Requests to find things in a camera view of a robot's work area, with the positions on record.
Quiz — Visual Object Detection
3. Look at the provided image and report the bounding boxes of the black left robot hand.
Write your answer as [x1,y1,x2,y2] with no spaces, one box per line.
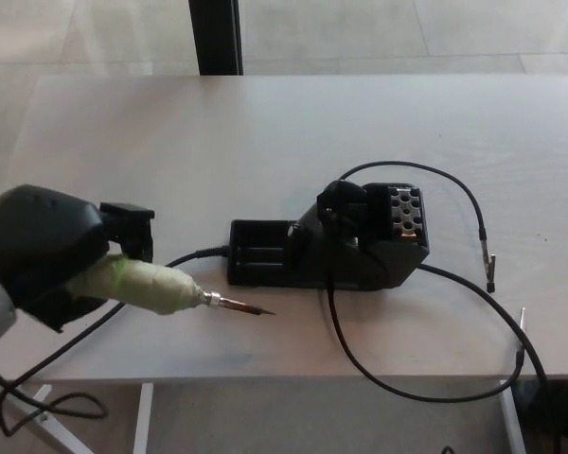
[0,184,156,335]

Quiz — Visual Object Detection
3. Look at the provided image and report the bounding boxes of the tape-wrapped soldering iron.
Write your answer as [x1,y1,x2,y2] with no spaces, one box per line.
[65,253,278,317]

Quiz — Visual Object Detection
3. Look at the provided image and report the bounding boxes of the black soldering station base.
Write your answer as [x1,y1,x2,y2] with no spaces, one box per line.
[226,178,430,290]

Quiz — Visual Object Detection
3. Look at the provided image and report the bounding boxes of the white diagonal table brace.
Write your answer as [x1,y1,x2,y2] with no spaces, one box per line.
[0,382,84,454]

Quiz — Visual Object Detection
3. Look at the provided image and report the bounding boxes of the white table leg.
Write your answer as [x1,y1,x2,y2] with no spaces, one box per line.
[497,392,526,454]
[132,382,155,454]

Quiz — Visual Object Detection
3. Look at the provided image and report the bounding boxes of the black pillar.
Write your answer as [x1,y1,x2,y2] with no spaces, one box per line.
[187,0,245,77]

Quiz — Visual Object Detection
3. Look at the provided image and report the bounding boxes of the black object under table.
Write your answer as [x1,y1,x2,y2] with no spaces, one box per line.
[510,377,568,454]

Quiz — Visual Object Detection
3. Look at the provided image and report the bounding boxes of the black soldering iron cable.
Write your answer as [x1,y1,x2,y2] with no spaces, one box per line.
[0,245,231,437]

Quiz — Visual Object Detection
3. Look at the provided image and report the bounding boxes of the black power cable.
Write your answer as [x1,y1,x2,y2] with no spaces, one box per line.
[416,262,550,380]

